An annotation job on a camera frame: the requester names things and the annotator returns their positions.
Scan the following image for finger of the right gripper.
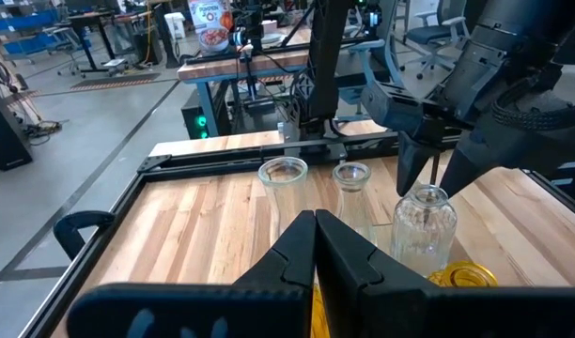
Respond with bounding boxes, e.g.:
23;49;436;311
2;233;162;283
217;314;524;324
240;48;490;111
361;83;460;197
440;135;575;198

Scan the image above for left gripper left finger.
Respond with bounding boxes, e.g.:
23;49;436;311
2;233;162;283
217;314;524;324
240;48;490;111
66;209;317;338

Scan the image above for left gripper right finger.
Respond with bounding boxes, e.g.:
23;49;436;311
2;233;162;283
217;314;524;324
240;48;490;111
315;208;575;338

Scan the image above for yellow diamond-pattern glass vase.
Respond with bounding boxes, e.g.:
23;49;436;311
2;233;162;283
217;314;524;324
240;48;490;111
426;260;500;288
310;281;334;338

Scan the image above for clear conical glass vase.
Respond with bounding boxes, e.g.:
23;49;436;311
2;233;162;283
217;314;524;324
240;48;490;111
332;161;378;245

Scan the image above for small clear ribbed glass vase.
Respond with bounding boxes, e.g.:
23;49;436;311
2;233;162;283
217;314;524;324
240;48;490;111
390;183;458;278

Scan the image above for clear wide-mouth glass vase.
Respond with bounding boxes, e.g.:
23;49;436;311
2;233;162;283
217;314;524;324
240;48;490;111
257;156;310;238

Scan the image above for office chair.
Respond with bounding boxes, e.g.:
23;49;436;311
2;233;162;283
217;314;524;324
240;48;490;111
346;38;406;107
399;0;472;81

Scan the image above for black computer green lights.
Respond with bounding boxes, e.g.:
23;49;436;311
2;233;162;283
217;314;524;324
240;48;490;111
180;88;232;141

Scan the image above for cereal box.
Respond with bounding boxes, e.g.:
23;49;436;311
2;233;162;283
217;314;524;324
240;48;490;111
187;0;235;54

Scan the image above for black computer tower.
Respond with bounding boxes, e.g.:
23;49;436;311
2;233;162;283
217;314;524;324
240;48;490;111
0;90;34;173

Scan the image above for white box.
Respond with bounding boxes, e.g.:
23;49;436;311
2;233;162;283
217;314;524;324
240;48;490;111
163;11;188;43

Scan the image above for black desk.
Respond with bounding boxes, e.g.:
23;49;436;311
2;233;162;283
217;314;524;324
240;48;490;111
64;11;119;76

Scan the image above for shelving with blue bins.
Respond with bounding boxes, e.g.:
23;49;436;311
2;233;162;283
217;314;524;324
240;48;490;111
0;7;63;65

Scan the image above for black camera on stand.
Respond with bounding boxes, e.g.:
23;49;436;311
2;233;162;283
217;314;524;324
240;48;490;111
230;23;260;102

